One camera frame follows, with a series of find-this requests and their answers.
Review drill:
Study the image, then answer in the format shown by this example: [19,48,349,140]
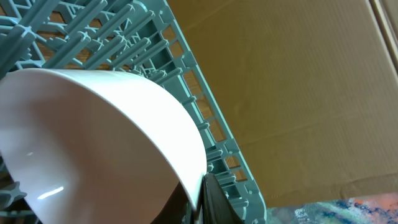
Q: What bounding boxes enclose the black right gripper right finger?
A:
[203,173,244,224]

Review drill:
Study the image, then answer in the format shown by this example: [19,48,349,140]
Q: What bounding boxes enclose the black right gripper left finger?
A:
[150,183,192,224]

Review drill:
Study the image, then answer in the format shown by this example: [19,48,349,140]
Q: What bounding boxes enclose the white pink bowl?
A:
[1,68,206,223]

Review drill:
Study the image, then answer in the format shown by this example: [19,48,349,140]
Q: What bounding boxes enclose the grey plastic dish rack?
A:
[1,0,267,223]

